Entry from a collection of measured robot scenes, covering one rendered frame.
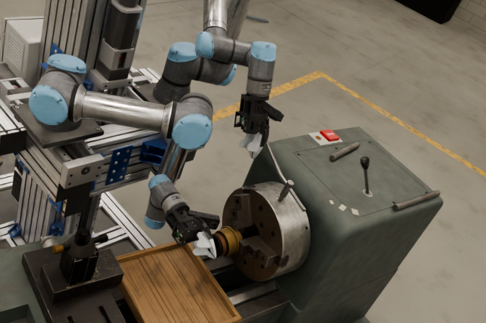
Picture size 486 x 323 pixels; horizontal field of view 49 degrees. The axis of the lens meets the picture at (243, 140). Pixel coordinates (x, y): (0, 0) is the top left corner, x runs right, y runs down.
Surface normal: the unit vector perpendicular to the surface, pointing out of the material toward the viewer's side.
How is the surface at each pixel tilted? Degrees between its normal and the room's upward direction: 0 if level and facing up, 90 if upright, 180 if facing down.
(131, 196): 0
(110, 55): 90
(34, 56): 90
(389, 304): 0
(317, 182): 0
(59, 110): 91
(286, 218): 29
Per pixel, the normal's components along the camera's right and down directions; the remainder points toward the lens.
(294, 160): 0.32, -0.79
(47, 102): -0.11, 0.53
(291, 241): 0.63, 0.07
